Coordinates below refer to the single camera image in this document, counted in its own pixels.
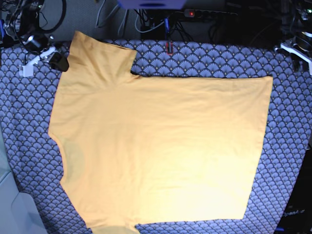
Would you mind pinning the yellow T-shirt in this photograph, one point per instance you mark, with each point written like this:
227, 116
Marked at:
139, 150

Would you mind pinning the red black table clamp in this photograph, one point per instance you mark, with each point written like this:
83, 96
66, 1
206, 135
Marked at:
169, 48

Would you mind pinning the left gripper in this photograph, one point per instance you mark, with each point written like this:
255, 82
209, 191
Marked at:
304, 41

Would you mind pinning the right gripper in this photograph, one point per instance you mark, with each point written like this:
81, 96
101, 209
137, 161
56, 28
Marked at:
39, 46

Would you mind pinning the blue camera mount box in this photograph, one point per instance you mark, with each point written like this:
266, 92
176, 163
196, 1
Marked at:
152, 4

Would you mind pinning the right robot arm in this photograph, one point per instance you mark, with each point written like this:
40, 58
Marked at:
21, 26

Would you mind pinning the black OpenArm box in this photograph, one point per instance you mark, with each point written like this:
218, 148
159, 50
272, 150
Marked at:
297, 217

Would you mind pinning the black power strip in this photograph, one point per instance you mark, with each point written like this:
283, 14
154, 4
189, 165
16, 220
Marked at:
207, 14

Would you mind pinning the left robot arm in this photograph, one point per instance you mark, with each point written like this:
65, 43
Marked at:
296, 28

